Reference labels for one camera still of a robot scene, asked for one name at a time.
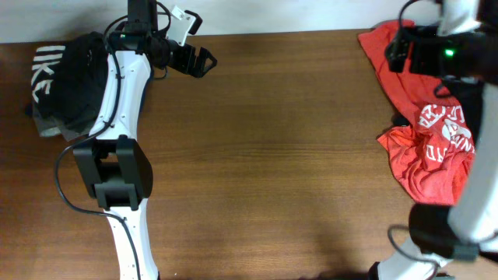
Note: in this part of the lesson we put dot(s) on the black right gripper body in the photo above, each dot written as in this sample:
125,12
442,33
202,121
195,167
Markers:
450,57

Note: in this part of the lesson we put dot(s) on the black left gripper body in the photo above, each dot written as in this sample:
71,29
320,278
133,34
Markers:
172,52

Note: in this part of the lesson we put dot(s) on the dark green t-shirt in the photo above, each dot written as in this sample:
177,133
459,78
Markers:
69,79

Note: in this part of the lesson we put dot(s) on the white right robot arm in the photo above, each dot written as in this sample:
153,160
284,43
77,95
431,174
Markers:
443,79

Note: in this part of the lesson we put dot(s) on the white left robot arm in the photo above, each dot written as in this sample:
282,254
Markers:
113,166

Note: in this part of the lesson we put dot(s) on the black garment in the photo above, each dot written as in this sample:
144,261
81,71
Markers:
469,95

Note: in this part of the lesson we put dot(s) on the red printed t-shirt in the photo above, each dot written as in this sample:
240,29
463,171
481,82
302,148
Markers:
432,155

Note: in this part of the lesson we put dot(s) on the grey folded garment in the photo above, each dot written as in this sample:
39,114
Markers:
49,127

